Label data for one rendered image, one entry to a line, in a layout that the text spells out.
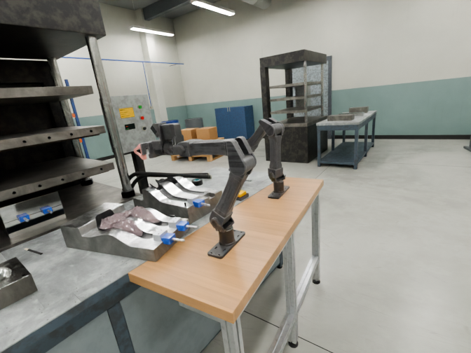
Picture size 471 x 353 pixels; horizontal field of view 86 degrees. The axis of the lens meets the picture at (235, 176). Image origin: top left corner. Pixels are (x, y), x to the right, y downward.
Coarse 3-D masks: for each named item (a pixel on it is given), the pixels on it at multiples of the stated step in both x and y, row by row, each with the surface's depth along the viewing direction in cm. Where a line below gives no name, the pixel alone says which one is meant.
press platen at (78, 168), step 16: (64, 160) 200; (80, 160) 192; (96, 160) 186; (0, 176) 165; (16, 176) 160; (32, 176) 155; (48, 176) 151; (64, 176) 152; (80, 176) 159; (0, 192) 130; (16, 192) 135; (32, 192) 140
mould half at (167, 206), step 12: (180, 180) 156; (144, 192) 143; (156, 192) 141; (180, 192) 147; (216, 192) 140; (144, 204) 147; (156, 204) 139; (168, 204) 132; (180, 204) 128; (216, 204) 139; (168, 216) 135; (180, 216) 129; (192, 216) 126
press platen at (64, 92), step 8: (0, 88) 128; (8, 88) 131; (16, 88) 133; (24, 88) 135; (32, 88) 138; (40, 88) 141; (48, 88) 144; (56, 88) 147; (64, 88) 150; (72, 88) 153; (80, 88) 156; (88, 88) 160; (0, 96) 128; (8, 96) 131; (16, 96) 133; (24, 96) 136; (32, 96) 138; (40, 96) 141; (48, 96) 146; (56, 96) 152; (64, 96) 158; (72, 96) 165; (80, 96) 173; (0, 104) 171; (8, 104) 180
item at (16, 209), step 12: (36, 192) 151; (48, 192) 148; (0, 204) 136; (12, 204) 134; (24, 204) 137; (36, 204) 142; (48, 204) 146; (60, 204) 151; (0, 216) 132; (12, 216) 134; (36, 216) 142; (48, 216) 147; (60, 216) 151; (0, 228) 148; (12, 228) 134; (24, 228) 138; (36, 228) 143
